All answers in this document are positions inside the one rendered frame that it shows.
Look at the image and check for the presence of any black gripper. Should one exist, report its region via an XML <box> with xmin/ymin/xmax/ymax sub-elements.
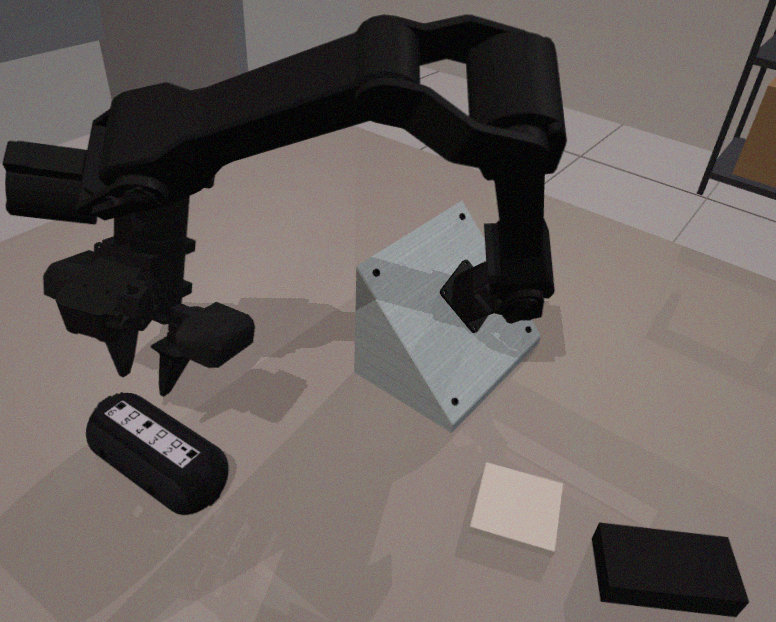
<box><xmin>43</xmin><ymin>227</ymin><xmax>255</xmax><ymax>396</ymax></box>

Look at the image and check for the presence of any beige flat box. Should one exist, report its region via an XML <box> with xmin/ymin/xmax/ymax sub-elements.
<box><xmin>468</xmin><ymin>462</ymin><xmax>563</xmax><ymax>558</ymax></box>

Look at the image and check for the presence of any dark grey rocker switch panel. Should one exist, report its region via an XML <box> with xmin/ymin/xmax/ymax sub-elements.
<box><xmin>86</xmin><ymin>392</ymin><xmax>228</xmax><ymax>515</ymax></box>

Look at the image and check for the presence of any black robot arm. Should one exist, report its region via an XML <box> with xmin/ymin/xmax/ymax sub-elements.
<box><xmin>3</xmin><ymin>14</ymin><xmax>567</xmax><ymax>343</ymax></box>

